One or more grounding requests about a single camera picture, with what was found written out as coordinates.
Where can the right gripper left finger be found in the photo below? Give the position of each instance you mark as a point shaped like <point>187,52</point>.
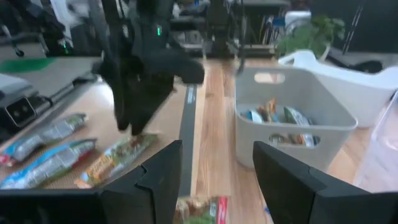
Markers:
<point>155,193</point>

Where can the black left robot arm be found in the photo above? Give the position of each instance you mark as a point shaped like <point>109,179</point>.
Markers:
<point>149,25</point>

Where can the green granola bar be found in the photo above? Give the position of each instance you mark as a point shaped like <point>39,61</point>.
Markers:
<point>199,211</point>
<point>115,160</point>
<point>295,115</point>

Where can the translucent mat with dark border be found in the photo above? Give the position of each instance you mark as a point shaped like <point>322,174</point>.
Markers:
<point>187,130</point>

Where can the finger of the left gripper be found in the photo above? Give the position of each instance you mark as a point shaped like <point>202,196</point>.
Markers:
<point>146,105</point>
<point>123,109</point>

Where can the clear plastic container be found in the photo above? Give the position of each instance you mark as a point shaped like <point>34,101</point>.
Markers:
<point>382,149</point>

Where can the grey plastic bin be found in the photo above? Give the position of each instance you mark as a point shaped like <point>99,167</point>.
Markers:
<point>280,146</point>

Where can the green potted plant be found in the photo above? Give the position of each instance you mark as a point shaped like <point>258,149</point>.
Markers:
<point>308,35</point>

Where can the brown granola bar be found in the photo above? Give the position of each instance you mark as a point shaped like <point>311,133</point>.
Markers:
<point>269,110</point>

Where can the white plastic bin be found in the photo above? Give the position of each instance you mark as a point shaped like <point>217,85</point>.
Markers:
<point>357,93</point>

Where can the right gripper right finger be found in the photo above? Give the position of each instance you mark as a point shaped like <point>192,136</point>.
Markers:
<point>289,193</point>

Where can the small grey camera box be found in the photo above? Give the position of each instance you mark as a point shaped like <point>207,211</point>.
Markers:
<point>20,110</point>

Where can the blue Quaker granola bar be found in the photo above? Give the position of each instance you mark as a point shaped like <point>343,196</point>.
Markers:
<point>43,138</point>
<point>254,116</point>
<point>46,165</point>

